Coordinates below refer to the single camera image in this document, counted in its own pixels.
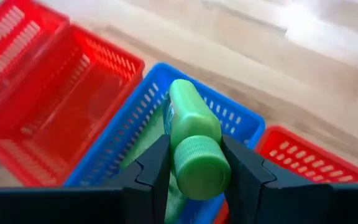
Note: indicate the red plastic basket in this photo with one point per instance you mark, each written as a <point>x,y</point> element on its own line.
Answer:
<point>47,34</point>
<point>322,153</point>
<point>73,102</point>

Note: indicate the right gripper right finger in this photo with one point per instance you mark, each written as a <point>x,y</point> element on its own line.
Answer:
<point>247,186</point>

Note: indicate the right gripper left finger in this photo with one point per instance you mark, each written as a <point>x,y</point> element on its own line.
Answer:
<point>154,161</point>

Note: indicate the blue plastic basket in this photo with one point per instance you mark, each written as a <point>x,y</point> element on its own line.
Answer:
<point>154,77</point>

